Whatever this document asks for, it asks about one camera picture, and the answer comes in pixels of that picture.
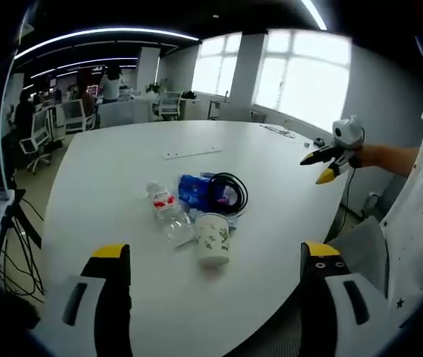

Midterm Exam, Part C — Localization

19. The grey padded chair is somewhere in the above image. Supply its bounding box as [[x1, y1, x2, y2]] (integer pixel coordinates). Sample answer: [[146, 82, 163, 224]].
[[326, 215, 393, 298]]

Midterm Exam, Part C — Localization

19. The white table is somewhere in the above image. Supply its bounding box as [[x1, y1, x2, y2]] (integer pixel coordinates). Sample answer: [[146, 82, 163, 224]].
[[39, 119, 361, 357]]

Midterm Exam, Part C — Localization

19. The white mesh office chair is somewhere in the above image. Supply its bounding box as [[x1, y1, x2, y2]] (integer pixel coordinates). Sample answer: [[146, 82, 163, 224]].
[[62, 98, 97, 134], [207, 100, 230, 121], [153, 90, 182, 121], [19, 110, 53, 176]]

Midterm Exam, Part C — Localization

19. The clear plastic water bottle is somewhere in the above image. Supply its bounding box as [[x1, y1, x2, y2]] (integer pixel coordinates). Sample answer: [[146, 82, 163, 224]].
[[146, 181, 194, 249]]

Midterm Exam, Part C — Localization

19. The black camera tripod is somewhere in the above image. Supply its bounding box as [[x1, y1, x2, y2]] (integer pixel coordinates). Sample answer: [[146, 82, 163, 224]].
[[0, 174, 45, 283]]

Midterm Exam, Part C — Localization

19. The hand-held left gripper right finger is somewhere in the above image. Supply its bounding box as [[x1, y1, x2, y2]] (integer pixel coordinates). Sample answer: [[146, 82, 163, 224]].
[[299, 240, 401, 357]]

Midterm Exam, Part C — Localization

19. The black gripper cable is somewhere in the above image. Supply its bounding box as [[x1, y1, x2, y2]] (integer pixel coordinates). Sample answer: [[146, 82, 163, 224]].
[[339, 126, 367, 228]]

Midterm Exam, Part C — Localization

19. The person's white dotted shirt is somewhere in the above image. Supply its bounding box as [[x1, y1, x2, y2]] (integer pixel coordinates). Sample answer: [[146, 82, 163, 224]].
[[378, 62, 423, 328]]

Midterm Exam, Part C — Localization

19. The white paper cup green print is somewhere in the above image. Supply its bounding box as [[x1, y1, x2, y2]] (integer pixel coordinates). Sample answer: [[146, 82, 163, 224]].
[[194, 213, 232, 266]]

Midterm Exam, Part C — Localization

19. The blue snack packet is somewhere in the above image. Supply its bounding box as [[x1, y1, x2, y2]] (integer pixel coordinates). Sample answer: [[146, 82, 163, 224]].
[[178, 173, 212, 208]]

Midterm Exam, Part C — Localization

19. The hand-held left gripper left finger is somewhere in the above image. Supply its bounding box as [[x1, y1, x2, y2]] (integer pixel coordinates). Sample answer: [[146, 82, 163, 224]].
[[33, 243, 134, 357]]

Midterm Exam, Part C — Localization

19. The white cable cover strip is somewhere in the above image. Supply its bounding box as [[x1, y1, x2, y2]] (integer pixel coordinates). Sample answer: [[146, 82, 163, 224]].
[[164, 147, 222, 160]]

